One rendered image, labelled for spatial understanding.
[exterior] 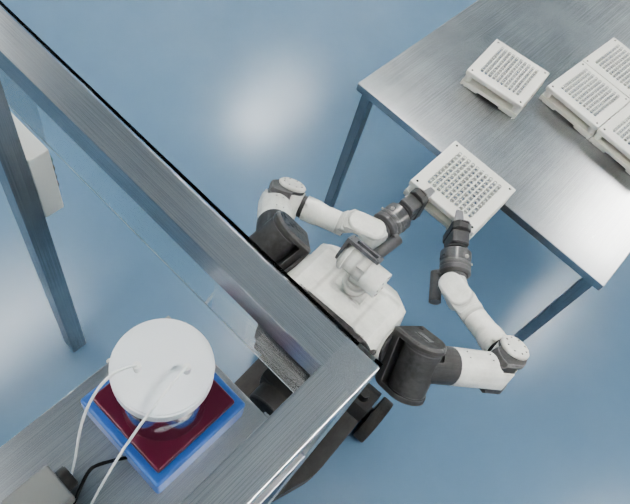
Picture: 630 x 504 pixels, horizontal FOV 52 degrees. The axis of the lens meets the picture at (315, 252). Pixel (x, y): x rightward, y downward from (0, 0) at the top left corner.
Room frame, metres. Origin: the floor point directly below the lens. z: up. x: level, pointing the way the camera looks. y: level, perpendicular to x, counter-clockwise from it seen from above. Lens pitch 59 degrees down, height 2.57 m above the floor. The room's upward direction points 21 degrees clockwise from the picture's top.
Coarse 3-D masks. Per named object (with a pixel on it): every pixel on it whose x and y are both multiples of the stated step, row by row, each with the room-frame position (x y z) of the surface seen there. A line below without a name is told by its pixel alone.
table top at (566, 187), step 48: (480, 0) 2.47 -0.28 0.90; (528, 0) 2.59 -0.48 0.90; (576, 0) 2.71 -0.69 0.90; (624, 0) 2.84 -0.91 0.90; (432, 48) 2.08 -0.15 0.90; (480, 48) 2.18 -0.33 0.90; (528, 48) 2.29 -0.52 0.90; (576, 48) 2.40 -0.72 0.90; (384, 96) 1.74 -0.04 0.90; (432, 96) 1.83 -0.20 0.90; (480, 96) 1.92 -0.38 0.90; (432, 144) 1.61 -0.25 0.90; (480, 144) 1.69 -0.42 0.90; (528, 144) 1.77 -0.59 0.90; (576, 144) 1.86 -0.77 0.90; (528, 192) 1.55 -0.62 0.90; (576, 192) 1.63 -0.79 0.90; (624, 192) 1.72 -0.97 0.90; (576, 240) 1.43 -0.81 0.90; (624, 240) 1.50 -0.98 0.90
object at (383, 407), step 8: (384, 400) 0.93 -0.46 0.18; (376, 408) 0.88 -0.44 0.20; (384, 408) 0.89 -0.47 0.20; (368, 416) 0.85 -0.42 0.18; (376, 416) 0.85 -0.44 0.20; (384, 416) 0.86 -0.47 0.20; (360, 424) 0.85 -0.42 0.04; (368, 424) 0.82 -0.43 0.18; (376, 424) 0.82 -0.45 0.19; (360, 432) 0.79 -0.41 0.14; (368, 432) 0.79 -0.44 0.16; (360, 440) 0.77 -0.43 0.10
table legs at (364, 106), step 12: (360, 108) 1.76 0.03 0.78; (360, 120) 1.75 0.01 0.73; (360, 132) 1.77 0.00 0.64; (348, 144) 1.76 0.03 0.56; (348, 156) 1.75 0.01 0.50; (336, 168) 1.77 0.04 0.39; (336, 180) 1.76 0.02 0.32; (336, 192) 1.76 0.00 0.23; (576, 288) 1.32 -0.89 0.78; (588, 288) 1.31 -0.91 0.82; (564, 300) 1.32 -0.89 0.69; (540, 312) 1.36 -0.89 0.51; (552, 312) 1.32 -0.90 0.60; (528, 324) 1.33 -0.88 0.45; (540, 324) 1.32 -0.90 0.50; (516, 336) 1.33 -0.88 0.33; (528, 336) 1.31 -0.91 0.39
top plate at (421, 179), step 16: (448, 160) 1.39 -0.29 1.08; (416, 176) 1.28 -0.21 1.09; (448, 176) 1.33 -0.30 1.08; (464, 176) 1.35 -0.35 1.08; (480, 176) 1.37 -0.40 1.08; (496, 176) 1.40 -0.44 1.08; (448, 192) 1.27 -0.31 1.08; (464, 192) 1.29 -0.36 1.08; (480, 192) 1.31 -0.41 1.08; (512, 192) 1.36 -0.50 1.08; (448, 208) 1.21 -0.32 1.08; (464, 208) 1.23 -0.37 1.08; (480, 208) 1.25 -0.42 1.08; (496, 208) 1.28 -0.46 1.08; (480, 224) 1.20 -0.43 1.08
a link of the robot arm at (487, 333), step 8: (480, 312) 0.88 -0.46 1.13; (472, 320) 0.86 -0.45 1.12; (480, 320) 0.86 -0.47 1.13; (488, 320) 0.86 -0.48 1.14; (472, 328) 0.84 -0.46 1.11; (480, 328) 0.84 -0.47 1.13; (488, 328) 0.84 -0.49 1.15; (496, 328) 0.84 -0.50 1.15; (480, 336) 0.82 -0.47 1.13; (488, 336) 0.81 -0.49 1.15; (496, 336) 0.82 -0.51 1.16; (480, 344) 0.80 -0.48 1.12; (488, 344) 0.79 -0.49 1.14; (496, 344) 0.78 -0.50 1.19
